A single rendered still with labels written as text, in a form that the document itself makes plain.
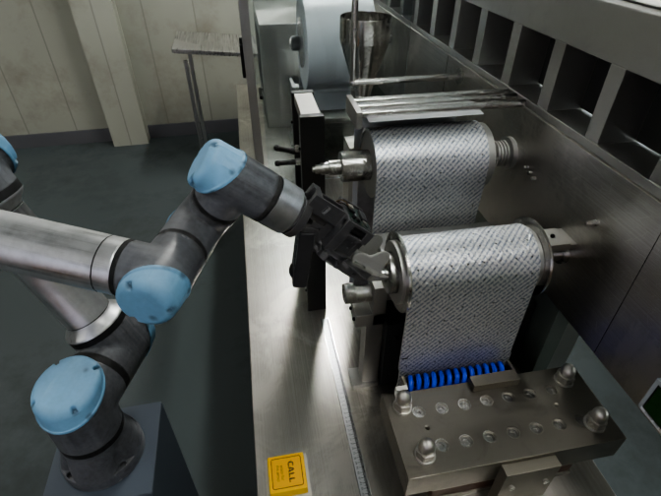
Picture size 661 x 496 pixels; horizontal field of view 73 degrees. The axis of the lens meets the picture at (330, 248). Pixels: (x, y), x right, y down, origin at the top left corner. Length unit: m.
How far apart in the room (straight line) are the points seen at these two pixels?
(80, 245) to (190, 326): 1.92
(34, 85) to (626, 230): 4.48
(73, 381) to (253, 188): 0.49
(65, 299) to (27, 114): 4.00
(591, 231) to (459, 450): 0.44
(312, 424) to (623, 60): 0.86
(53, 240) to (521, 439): 0.79
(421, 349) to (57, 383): 0.64
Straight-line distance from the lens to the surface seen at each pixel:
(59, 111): 4.77
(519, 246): 0.84
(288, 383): 1.08
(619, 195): 0.84
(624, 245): 0.84
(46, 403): 0.91
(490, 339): 0.94
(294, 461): 0.96
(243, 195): 0.61
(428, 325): 0.84
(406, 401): 0.86
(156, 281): 0.56
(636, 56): 0.83
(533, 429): 0.95
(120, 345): 0.96
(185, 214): 0.66
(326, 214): 0.66
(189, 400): 2.22
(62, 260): 0.63
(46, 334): 2.78
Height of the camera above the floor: 1.78
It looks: 38 degrees down
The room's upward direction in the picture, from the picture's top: straight up
